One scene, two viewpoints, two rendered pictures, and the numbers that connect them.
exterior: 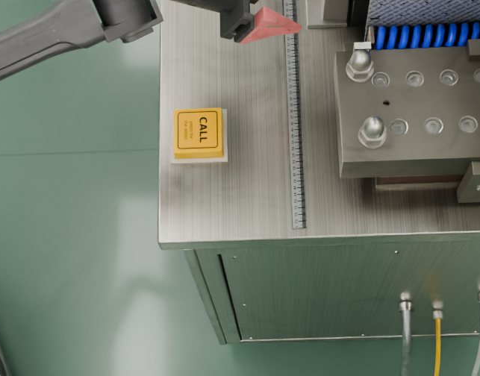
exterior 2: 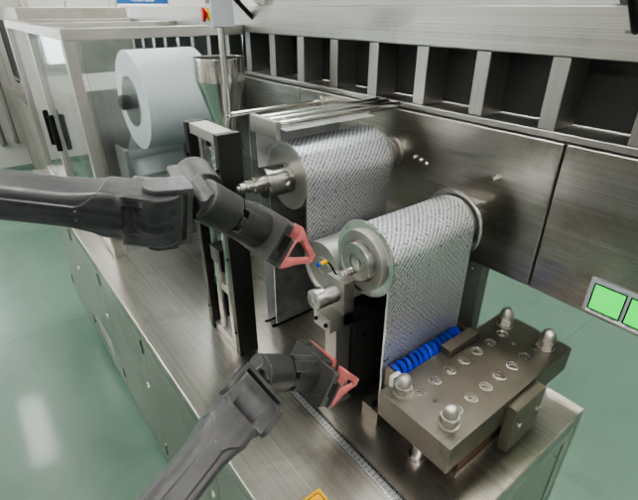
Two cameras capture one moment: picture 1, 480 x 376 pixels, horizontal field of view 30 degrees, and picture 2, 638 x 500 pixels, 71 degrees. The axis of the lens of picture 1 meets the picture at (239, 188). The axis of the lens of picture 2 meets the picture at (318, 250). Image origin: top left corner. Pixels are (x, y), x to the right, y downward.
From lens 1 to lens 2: 0.61 m
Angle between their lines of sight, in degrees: 48
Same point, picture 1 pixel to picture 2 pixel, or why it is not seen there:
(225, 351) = not seen: outside the picture
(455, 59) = (443, 359)
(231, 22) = (322, 388)
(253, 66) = (314, 451)
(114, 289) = not seen: outside the picture
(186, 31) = (252, 455)
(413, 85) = (437, 384)
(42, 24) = (203, 440)
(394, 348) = not seen: outside the picture
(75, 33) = (233, 437)
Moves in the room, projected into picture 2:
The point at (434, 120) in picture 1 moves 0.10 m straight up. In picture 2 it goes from (466, 395) to (476, 353)
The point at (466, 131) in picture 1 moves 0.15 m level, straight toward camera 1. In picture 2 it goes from (489, 390) to (537, 461)
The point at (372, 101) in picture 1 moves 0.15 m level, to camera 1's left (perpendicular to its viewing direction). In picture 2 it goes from (427, 404) to (372, 456)
